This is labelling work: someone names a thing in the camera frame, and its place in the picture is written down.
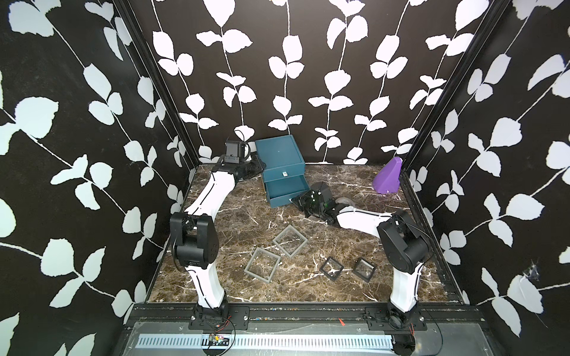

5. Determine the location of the purple wedge-shaped object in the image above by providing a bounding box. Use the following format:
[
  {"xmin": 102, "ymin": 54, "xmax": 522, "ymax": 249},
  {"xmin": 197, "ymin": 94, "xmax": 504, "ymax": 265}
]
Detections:
[{"xmin": 372, "ymin": 157, "xmax": 402, "ymax": 194}]

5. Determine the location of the gray brooch box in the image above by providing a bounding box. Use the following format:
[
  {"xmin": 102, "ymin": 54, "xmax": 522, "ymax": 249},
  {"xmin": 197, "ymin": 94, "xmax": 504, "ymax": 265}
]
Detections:
[
  {"xmin": 244, "ymin": 248, "xmax": 281, "ymax": 283},
  {"xmin": 273, "ymin": 225, "xmax": 308, "ymax": 258}
]

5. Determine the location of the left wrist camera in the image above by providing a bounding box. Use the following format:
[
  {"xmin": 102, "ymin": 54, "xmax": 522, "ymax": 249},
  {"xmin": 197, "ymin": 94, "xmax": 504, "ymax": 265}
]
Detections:
[{"xmin": 224, "ymin": 140, "xmax": 249, "ymax": 164}]

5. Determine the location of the black brooch box right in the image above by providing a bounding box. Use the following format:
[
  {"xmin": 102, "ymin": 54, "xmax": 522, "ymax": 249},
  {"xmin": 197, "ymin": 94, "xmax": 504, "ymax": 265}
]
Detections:
[{"xmin": 352, "ymin": 258, "xmax": 376, "ymax": 283}]

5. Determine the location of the clear tape roll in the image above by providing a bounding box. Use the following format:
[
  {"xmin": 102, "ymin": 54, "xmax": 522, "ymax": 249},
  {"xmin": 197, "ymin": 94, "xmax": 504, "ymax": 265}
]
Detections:
[{"xmin": 335, "ymin": 197, "xmax": 356, "ymax": 209}]

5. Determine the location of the white perforated rail strip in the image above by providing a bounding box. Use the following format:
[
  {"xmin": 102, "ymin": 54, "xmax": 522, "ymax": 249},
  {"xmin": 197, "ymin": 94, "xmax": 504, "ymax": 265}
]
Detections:
[{"xmin": 134, "ymin": 334, "xmax": 394, "ymax": 352}]

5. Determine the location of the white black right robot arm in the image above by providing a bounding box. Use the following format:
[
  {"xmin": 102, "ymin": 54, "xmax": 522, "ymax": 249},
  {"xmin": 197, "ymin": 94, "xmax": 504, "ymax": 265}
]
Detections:
[{"xmin": 292, "ymin": 182, "xmax": 432, "ymax": 329}]

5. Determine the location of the teal three-drawer cabinet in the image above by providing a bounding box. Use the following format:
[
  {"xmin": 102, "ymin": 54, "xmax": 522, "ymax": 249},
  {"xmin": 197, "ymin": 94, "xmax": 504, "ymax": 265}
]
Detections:
[{"xmin": 255, "ymin": 135, "xmax": 309, "ymax": 208}]

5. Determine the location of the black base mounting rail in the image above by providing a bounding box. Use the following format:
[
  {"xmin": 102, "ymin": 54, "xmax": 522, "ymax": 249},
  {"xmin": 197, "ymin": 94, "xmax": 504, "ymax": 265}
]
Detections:
[{"xmin": 126, "ymin": 302, "xmax": 485, "ymax": 334}]

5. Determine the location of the black brooch box left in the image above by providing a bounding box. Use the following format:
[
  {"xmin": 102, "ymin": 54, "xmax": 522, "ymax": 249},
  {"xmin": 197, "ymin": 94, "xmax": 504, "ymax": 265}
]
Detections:
[{"xmin": 319, "ymin": 257, "xmax": 344, "ymax": 282}]

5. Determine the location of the black brooch box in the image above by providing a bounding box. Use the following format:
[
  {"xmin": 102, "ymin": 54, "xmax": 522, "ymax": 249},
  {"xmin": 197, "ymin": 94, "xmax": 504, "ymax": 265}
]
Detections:
[
  {"xmin": 319, "ymin": 257, "xmax": 344, "ymax": 282},
  {"xmin": 352, "ymin": 258, "xmax": 376, "ymax": 283}
]

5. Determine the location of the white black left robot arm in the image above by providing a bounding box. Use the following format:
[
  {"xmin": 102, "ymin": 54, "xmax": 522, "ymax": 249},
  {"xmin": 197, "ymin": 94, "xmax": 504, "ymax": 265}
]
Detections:
[{"xmin": 170, "ymin": 152, "xmax": 266, "ymax": 315}]

